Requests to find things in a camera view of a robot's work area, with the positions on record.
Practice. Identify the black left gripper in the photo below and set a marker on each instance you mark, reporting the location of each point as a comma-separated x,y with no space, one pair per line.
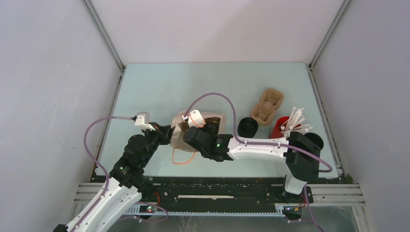
165,132

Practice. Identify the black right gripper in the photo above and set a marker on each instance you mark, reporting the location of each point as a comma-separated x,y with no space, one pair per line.
213,135

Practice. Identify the paper bag orange handles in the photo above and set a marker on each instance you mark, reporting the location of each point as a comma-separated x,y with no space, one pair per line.
215,124

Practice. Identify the brown pulp cup carrier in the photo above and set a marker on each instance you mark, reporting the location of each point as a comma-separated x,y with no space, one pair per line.
264,111

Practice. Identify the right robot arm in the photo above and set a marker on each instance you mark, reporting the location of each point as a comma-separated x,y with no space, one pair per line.
300,152

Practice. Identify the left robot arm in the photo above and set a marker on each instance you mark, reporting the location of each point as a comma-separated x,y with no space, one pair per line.
125,185

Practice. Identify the red straw holder cup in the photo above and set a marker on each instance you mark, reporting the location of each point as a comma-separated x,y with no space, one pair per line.
277,131

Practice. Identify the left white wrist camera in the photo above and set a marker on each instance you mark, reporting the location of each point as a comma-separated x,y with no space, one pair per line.
141,120

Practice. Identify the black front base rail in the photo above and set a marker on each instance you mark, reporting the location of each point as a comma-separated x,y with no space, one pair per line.
223,195

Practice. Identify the aluminium frame rail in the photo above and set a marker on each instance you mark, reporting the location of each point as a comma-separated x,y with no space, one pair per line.
98,23

